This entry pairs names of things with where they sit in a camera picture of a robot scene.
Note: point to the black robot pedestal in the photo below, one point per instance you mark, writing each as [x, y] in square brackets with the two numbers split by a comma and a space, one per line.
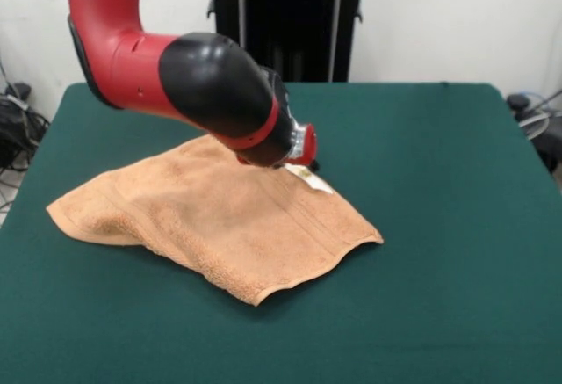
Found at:
[298, 23]

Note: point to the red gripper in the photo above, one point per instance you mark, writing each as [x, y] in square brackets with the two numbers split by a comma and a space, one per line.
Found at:
[309, 144]

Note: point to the tan terry towel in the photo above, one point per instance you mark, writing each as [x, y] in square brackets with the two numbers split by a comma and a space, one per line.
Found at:
[211, 217]

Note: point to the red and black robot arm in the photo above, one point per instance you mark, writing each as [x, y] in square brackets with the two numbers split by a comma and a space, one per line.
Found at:
[197, 94]

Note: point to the dark green table cloth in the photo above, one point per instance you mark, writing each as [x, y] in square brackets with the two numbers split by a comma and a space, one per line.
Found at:
[439, 226]

